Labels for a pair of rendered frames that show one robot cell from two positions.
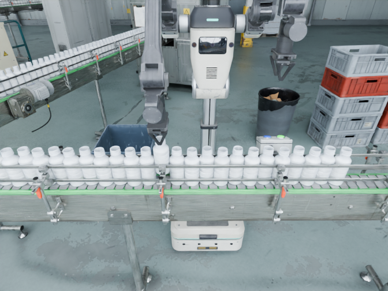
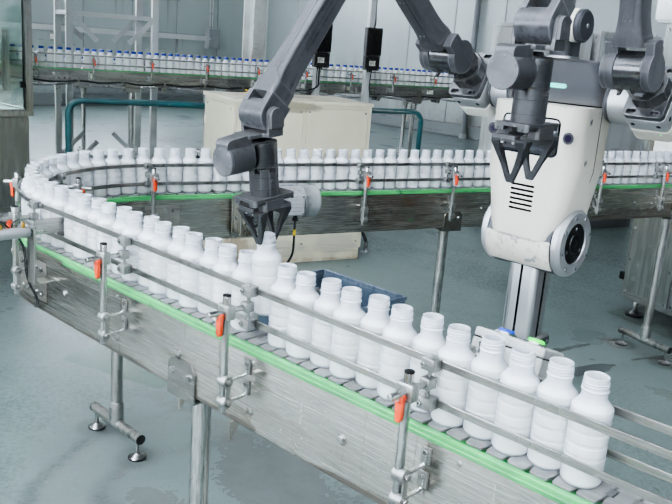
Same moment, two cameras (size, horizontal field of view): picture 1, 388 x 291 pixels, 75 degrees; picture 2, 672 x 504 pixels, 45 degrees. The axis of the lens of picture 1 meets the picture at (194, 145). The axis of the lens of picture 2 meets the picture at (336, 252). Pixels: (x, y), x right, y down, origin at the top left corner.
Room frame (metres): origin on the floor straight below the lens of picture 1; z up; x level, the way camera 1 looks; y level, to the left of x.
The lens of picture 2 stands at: (-0.23, -1.03, 1.59)
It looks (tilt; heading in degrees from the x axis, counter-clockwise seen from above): 15 degrees down; 43
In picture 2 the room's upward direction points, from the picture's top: 4 degrees clockwise
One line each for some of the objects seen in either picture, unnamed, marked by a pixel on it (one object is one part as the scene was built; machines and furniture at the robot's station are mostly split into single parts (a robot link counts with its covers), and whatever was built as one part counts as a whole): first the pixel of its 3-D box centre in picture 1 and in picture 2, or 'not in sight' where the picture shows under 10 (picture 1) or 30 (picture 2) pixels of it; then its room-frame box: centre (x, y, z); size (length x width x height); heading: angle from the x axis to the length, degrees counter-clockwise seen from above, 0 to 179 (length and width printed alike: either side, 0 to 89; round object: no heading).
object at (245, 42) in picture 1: (247, 26); not in sight; (8.41, -1.64, 0.55); 0.40 x 0.40 x 1.10; 0
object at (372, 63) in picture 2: not in sight; (370, 50); (5.77, 4.33, 1.55); 0.17 x 0.15 x 0.42; 162
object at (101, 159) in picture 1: (103, 167); (193, 269); (0.80, 0.36, 1.08); 0.06 x 0.06 x 0.17
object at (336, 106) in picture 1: (350, 99); not in sight; (2.76, -1.82, 0.55); 0.61 x 0.41 x 0.22; 97
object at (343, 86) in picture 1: (357, 80); not in sight; (2.76, -1.83, 0.78); 0.61 x 0.41 x 0.22; 97
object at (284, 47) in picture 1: (284, 45); (528, 110); (0.96, -0.33, 1.51); 0.10 x 0.07 x 0.07; 0
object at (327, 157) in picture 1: (324, 164); (554, 412); (0.81, -0.52, 1.08); 0.06 x 0.06 x 0.17
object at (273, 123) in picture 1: (273, 119); not in sight; (2.70, -0.96, 0.32); 0.45 x 0.45 x 0.64
